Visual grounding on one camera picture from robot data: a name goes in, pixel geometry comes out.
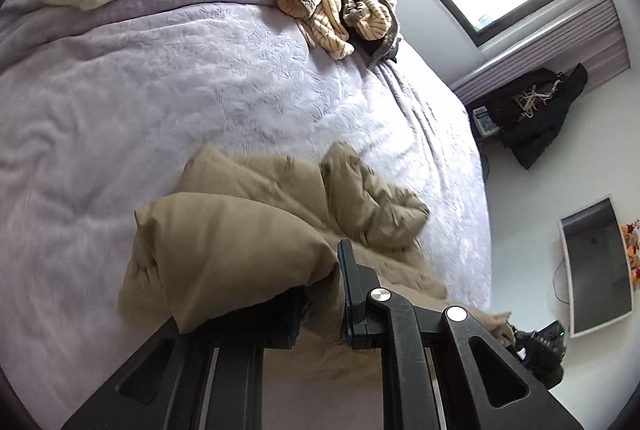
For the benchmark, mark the grey pleated curtain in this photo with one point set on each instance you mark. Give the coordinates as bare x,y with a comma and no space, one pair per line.
560,40

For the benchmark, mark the beige clothes hanger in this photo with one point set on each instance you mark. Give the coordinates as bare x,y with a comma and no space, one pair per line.
532,98

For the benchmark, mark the dark garment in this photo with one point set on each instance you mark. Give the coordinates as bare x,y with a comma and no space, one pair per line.
372,48

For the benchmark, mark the blue white patterned bag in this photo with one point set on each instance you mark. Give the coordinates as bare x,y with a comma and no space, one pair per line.
484,120

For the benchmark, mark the khaki puffer jacket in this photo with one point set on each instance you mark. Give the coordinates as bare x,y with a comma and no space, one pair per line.
225,250

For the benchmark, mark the curved white framed television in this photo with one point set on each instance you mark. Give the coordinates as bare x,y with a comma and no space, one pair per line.
595,270

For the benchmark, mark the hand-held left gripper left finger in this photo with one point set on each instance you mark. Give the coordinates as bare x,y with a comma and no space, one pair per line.
225,360

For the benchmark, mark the lavender quilted bed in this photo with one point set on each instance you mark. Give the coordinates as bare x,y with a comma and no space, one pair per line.
150,85

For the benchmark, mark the black hanging coat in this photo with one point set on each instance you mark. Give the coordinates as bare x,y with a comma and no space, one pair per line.
530,130

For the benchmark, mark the beige striped garment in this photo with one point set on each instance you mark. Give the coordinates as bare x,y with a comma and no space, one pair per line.
320,5

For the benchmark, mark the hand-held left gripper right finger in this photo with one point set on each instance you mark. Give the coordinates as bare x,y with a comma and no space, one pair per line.
357,295

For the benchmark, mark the orange decoration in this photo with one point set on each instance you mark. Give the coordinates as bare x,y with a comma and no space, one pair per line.
631,255

